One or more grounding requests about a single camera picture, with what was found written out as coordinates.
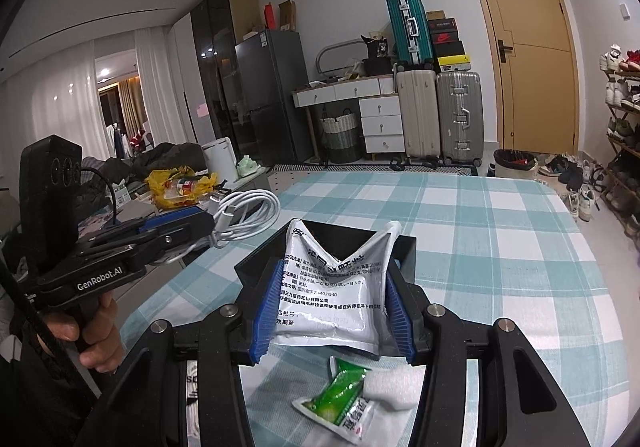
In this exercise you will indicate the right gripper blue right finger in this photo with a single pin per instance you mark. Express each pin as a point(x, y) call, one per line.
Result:
point(398, 304)

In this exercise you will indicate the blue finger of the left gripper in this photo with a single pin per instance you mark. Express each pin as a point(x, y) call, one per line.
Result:
point(170, 217)
point(169, 238)

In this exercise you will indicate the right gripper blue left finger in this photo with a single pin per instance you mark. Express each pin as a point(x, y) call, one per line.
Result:
point(266, 316)

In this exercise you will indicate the white bubble wrap piece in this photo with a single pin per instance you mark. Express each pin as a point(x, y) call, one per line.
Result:
point(399, 388)

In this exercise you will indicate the black cardboard box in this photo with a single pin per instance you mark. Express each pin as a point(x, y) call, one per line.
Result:
point(255, 269)

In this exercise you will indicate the silver white medicine packet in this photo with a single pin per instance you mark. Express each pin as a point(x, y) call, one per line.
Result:
point(326, 301)

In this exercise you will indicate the green white medicine packet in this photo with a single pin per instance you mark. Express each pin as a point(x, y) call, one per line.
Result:
point(341, 407)

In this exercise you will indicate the white shoelaces zip bag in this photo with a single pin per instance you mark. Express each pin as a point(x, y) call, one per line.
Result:
point(192, 421)

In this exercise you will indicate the person's left hand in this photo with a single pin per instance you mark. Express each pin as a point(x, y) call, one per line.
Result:
point(105, 351)

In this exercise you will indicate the yellow plastic bag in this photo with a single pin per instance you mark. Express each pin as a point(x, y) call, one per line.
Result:
point(179, 187)

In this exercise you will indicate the white air purifier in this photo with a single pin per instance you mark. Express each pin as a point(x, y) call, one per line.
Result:
point(220, 159)

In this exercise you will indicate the teal checkered tablecloth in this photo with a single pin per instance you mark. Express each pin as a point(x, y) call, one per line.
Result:
point(485, 248)

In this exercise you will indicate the white sheer curtain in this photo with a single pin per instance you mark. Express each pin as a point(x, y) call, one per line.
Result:
point(58, 95)

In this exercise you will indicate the woven laundry basket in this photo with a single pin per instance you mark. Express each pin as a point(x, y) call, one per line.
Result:
point(341, 137)

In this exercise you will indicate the dark grey refrigerator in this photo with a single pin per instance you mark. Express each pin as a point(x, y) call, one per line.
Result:
point(272, 68)

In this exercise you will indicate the black glass cabinet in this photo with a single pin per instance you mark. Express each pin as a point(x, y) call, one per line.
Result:
point(218, 26)

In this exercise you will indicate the white drawer desk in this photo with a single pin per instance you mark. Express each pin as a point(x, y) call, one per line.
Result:
point(379, 108)

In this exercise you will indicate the silver aluminium suitcase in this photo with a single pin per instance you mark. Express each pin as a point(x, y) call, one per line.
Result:
point(461, 119)

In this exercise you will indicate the beige suitcase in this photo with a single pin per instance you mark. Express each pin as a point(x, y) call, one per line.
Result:
point(417, 95)

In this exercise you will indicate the wooden shoe rack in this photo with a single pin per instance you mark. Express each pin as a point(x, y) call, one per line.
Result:
point(621, 97)

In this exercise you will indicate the stacked shoe boxes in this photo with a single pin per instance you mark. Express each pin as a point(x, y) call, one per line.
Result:
point(448, 47)

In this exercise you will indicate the teal suitcase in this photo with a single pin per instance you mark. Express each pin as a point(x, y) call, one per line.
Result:
point(410, 30)

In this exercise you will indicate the wooden yellow door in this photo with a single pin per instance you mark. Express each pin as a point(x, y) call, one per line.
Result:
point(534, 60)

